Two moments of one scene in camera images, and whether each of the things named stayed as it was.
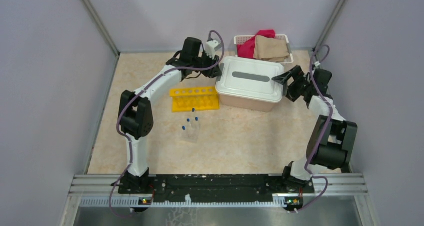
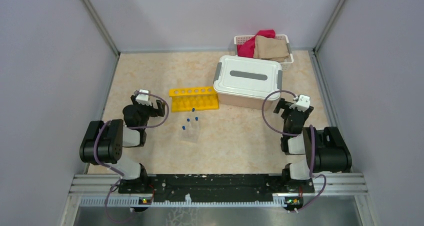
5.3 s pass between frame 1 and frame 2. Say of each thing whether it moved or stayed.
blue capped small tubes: stayed
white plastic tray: stayed
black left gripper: moved
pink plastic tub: stayed
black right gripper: moved
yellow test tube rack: stayed
